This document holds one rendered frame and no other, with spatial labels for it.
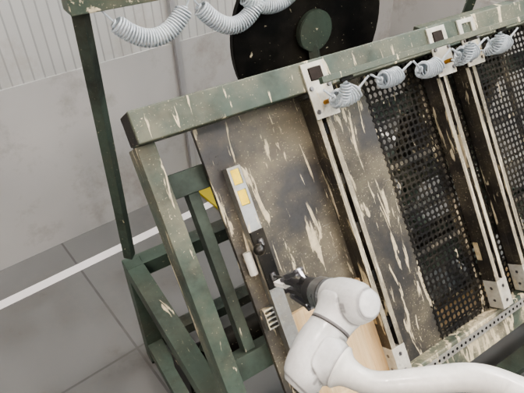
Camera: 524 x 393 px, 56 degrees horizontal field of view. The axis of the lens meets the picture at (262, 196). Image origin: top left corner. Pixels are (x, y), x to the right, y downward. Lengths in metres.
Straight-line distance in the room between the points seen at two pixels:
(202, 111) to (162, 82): 2.47
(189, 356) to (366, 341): 0.75
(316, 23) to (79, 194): 2.45
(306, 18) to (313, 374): 1.51
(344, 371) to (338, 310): 0.13
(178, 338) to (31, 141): 1.98
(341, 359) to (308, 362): 0.07
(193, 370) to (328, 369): 1.07
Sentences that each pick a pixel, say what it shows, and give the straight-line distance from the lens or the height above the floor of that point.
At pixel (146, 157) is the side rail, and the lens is 1.48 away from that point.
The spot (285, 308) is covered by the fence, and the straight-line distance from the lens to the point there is 1.67.
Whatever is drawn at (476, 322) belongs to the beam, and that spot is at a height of 0.90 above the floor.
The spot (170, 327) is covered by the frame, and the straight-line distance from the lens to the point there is 2.29.
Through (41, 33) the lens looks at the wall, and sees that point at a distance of 3.54.
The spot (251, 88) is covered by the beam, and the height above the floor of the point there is 1.90.
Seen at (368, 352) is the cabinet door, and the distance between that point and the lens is 1.93.
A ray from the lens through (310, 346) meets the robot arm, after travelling 1.16.
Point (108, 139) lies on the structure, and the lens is 2.05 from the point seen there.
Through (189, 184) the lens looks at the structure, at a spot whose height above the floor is 1.64.
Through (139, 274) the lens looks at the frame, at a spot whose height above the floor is 0.79.
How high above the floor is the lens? 2.54
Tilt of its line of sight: 36 degrees down
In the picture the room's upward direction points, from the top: 2 degrees counter-clockwise
